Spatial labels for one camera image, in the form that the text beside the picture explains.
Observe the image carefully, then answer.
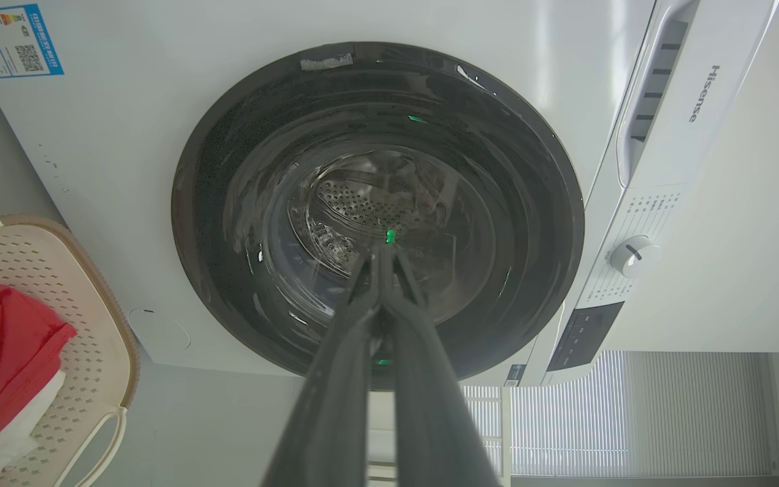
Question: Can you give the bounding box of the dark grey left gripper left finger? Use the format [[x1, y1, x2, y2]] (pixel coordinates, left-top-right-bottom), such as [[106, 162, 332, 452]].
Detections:
[[260, 245, 383, 487]]

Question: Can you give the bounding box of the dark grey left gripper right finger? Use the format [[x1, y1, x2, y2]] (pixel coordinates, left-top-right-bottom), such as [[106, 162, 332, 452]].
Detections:
[[381, 245, 502, 487]]

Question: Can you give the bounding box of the beige perforated laundry basket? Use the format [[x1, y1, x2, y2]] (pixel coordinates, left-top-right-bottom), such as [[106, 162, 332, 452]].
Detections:
[[0, 214, 141, 487]]

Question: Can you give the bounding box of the round dark washing machine door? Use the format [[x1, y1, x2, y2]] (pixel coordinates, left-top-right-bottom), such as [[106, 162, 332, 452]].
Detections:
[[171, 41, 586, 391]]

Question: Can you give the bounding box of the white round control knob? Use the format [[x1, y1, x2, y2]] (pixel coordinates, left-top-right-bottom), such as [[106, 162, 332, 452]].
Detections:
[[609, 235, 662, 279]]

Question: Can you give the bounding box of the white Hisense washing machine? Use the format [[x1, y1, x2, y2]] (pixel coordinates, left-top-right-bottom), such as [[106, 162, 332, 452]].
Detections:
[[0, 0, 779, 388]]

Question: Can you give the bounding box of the white garment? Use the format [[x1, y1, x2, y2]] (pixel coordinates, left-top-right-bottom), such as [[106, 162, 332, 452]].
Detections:
[[0, 252, 67, 483]]

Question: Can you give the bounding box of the red garment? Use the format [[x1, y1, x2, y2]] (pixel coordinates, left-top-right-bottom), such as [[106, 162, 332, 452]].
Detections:
[[0, 281, 78, 477]]

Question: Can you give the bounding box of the grey tape strip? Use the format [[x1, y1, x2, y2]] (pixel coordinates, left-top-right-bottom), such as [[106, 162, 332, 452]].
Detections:
[[300, 53, 354, 72]]

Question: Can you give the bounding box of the blue energy label sticker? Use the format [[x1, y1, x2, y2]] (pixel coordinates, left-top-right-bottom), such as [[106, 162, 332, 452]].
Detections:
[[0, 3, 65, 80]]

